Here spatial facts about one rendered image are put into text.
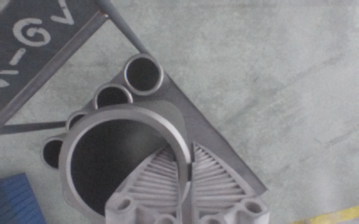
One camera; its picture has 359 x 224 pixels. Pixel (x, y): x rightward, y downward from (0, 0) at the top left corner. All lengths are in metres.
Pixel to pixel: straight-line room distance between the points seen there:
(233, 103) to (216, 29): 0.51
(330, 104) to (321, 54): 0.35
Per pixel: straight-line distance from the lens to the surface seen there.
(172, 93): 0.69
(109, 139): 0.22
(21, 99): 0.62
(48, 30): 0.49
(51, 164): 0.65
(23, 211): 1.62
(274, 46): 1.19
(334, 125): 1.47
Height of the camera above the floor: 0.95
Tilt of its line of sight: 84 degrees down
